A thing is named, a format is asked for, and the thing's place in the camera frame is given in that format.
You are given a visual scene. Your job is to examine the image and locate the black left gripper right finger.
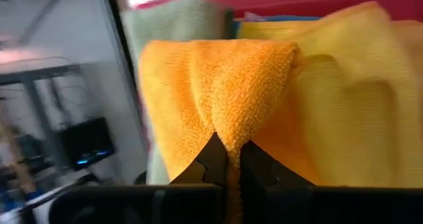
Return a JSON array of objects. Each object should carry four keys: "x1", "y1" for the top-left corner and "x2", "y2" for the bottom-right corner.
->
[{"x1": 239, "y1": 139, "x2": 423, "y2": 224}]

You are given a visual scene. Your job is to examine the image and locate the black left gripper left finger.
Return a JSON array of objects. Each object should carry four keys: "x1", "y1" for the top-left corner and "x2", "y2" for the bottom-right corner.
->
[{"x1": 49, "y1": 131, "x2": 229, "y2": 224}]

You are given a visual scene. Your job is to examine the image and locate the yellow microfiber towel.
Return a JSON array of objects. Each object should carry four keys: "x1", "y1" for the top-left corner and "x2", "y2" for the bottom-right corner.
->
[{"x1": 236, "y1": 1, "x2": 423, "y2": 188}]

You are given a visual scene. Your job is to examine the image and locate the orange microfiber towel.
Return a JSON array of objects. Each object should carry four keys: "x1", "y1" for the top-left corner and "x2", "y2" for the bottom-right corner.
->
[{"x1": 137, "y1": 38, "x2": 328, "y2": 224}]

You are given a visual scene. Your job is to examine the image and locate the green microfiber towel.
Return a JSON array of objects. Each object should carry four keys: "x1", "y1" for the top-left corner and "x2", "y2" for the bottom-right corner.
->
[{"x1": 120, "y1": 0, "x2": 232, "y2": 185}]

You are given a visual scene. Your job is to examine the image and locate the black computer monitor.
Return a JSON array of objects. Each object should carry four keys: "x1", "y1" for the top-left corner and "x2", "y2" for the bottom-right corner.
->
[{"x1": 61, "y1": 117, "x2": 116, "y2": 172}]

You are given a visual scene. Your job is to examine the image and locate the pink plastic bin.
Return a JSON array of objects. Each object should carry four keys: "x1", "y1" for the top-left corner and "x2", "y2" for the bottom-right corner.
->
[{"x1": 135, "y1": 0, "x2": 423, "y2": 22}]

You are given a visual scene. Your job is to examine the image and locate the black aluminium extrusion frame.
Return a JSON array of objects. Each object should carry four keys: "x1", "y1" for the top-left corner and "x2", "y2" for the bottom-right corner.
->
[{"x1": 104, "y1": 0, "x2": 148, "y2": 145}]

